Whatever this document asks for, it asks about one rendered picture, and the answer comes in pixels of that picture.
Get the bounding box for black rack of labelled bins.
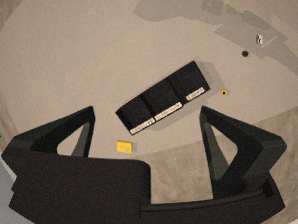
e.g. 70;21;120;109
115;62;211;136

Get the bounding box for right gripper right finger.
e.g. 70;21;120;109
199;106;287;198

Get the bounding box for yellow hex nut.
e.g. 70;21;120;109
221;90;227;96

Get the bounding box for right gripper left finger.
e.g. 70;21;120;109
7;106;96;157

